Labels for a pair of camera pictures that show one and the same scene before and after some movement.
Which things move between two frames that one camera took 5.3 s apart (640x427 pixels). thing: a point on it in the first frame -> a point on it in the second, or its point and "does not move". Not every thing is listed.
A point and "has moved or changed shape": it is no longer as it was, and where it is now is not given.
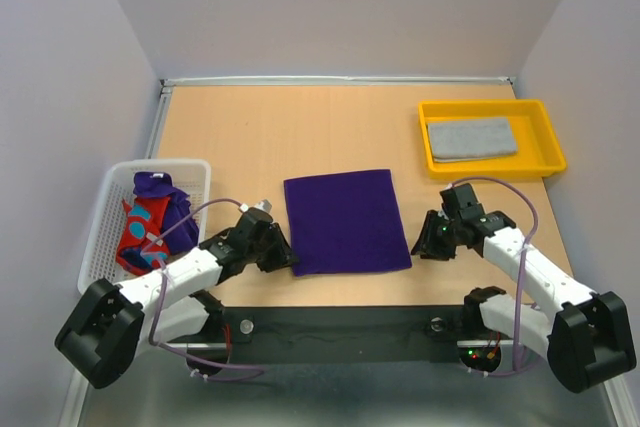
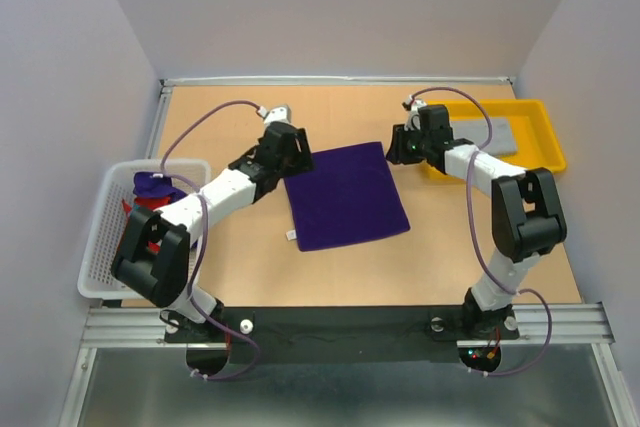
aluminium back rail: [338, 81] does not move
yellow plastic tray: [538, 150] does not move
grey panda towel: [472, 139] does not move
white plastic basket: [99, 263] does not move
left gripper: [282, 255] -> [302, 161]
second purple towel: [156, 185] does not move
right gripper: [425, 245] -> [396, 153]
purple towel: [346, 223] has moved or changed shape
